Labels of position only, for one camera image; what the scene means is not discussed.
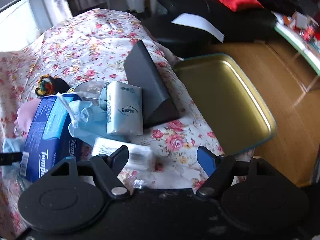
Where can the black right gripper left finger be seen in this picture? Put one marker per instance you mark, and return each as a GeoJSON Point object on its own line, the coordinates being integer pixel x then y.
{"type": "Point", "coordinates": [106, 170]}

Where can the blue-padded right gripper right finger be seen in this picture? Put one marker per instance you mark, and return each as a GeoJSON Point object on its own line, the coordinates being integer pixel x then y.
{"type": "Point", "coordinates": [219, 172]}

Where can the clear tissue pack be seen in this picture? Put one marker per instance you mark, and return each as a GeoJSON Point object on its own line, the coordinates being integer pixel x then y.
{"type": "Point", "coordinates": [141, 157]}

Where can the light blue face mask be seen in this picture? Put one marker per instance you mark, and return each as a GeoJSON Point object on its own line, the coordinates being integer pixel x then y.
{"type": "Point", "coordinates": [88, 121]}

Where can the white tissue pack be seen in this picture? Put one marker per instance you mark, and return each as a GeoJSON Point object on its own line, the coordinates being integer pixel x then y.
{"type": "Point", "coordinates": [124, 109]}

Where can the blue Tempo tissue box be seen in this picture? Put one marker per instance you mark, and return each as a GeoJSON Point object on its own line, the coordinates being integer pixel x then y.
{"type": "Point", "coordinates": [48, 140]}

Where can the pink cloth pouch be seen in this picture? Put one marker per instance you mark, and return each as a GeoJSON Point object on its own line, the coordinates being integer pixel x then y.
{"type": "Point", "coordinates": [25, 115]}

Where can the dark colourful cloth bundle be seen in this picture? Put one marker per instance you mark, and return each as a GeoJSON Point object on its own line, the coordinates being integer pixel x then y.
{"type": "Point", "coordinates": [48, 85]}

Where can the gold metal tray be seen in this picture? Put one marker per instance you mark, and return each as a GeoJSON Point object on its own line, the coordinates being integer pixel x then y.
{"type": "Point", "coordinates": [228, 101]}

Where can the black triangular box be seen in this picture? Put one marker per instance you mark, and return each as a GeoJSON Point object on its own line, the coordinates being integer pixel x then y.
{"type": "Point", "coordinates": [157, 104]}

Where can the floral bed sheet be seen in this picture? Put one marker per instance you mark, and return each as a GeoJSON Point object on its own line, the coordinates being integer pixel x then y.
{"type": "Point", "coordinates": [93, 46]}

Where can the black leather sofa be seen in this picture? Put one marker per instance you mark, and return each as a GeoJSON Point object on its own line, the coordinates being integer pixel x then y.
{"type": "Point", "coordinates": [247, 25]}

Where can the white paper sheet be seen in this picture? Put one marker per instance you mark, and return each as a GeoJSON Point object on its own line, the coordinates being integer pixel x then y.
{"type": "Point", "coordinates": [198, 22]}

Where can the green-edged coffee table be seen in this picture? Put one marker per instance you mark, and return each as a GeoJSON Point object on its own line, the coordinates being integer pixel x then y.
{"type": "Point", "coordinates": [310, 55]}

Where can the patterned curtain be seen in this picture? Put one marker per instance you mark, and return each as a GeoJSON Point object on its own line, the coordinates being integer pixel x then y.
{"type": "Point", "coordinates": [57, 10]}

